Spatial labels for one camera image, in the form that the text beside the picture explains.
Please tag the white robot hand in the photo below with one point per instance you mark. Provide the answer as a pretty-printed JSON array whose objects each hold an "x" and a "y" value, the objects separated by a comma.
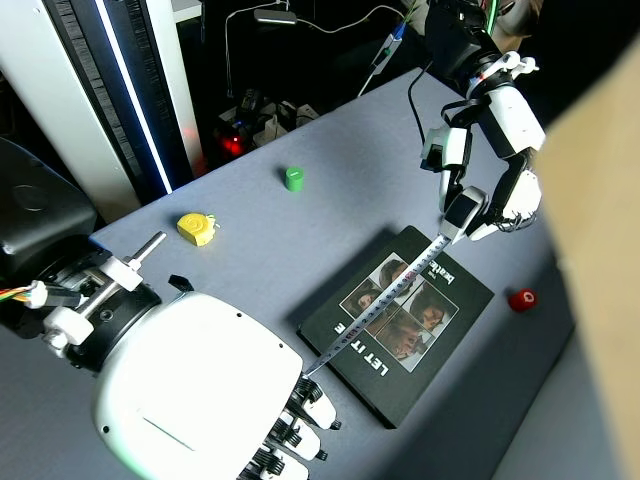
[
  {"x": 200, "y": 390},
  {"x": 517, "y": 120}
]

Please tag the black white tape measure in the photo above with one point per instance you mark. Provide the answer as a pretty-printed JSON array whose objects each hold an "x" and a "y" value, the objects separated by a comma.
[{"x": 465, "y": 207}]

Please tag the black Beatles book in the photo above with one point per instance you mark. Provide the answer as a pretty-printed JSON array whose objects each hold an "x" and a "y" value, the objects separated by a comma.
[{"x": 440, "y": 360}]

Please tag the person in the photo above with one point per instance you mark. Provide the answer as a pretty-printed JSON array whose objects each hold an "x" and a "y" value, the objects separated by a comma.
[{"x": 515, "y": 15}]

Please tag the grey table cloth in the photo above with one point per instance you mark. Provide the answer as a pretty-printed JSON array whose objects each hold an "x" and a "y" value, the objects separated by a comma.
[{"x": 225, "y": 280}]

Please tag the beige wooden board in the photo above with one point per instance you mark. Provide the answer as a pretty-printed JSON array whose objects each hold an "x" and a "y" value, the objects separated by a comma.
[{"x": 600, "y": 250}]

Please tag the yellow snail block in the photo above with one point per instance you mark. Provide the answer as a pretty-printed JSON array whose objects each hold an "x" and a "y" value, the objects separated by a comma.
[{"x": 195, "y": 227}]

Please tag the red cylinder block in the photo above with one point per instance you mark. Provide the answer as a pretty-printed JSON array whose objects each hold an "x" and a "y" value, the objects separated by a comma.
[{"x": 522, "y": 301}]

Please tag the green cylinder block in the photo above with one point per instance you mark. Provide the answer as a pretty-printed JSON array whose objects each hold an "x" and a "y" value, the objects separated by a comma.
[{"x": 294, "y": 180}]

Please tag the grey power adapter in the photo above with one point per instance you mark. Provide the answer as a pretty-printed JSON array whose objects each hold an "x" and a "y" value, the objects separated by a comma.
[{"x": 275, "y": 16}]

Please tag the black power adapter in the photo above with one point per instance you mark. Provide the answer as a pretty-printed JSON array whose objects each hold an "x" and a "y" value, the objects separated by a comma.
[{"x": 252, "y": 100}]

